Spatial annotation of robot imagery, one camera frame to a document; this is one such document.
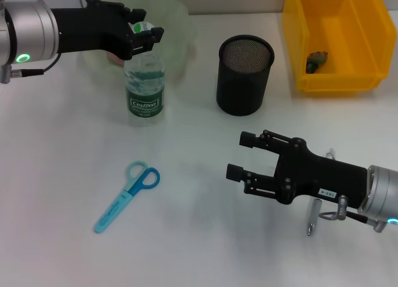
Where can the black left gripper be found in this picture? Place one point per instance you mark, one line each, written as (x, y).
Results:
(90, 28)

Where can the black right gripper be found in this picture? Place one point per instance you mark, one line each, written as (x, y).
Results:
(317, 178)

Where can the pink toy peach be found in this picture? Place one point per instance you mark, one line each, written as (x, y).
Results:
(117, 60)

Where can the clear green-label water bottle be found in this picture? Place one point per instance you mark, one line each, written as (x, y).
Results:
(144, 91)

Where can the green plastic wrapper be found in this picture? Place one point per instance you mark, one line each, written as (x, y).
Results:
(315, 61)

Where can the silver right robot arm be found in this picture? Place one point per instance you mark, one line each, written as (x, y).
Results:
(382, 190)

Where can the translucent green fruit bowl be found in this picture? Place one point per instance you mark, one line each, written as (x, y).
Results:
(177, 25)

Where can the black mesh pen holder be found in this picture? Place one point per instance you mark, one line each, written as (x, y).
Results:
(242, 87)

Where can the silver pen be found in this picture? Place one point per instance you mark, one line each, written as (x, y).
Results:
(314, 215)

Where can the blue scissors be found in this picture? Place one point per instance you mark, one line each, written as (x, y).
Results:
(129, 195)

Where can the yellow plastic bin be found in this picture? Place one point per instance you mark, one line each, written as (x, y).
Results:
(357, 35)

